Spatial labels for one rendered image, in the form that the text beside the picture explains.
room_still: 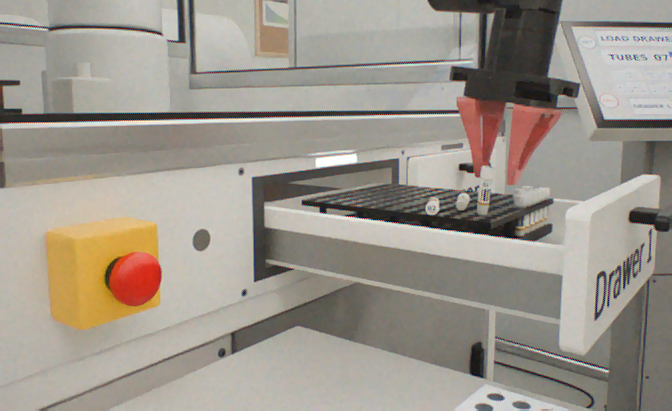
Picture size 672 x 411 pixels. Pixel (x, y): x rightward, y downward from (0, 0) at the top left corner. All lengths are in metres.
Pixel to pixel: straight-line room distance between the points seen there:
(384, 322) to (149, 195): 0.47
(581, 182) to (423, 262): 1.86
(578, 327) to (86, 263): 0.36
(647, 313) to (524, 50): 1.11
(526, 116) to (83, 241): 0.36
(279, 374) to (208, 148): 0.22
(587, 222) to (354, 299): 0.44
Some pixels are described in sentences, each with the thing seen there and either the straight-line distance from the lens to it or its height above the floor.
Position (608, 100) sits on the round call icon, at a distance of 1.37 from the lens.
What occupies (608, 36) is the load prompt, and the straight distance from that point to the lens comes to 1.51.
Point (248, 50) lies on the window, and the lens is 0.65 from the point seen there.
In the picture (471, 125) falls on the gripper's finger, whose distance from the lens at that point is 0.56.
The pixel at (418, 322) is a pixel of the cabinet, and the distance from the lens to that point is 1.00.
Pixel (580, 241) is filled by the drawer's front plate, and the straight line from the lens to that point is 0.47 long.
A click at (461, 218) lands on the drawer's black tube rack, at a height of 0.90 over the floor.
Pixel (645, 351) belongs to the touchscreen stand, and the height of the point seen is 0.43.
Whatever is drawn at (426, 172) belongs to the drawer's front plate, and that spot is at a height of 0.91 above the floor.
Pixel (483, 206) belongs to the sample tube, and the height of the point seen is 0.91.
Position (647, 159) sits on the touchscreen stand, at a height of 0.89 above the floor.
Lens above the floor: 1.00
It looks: 8 degrees down
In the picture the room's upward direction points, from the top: straight up
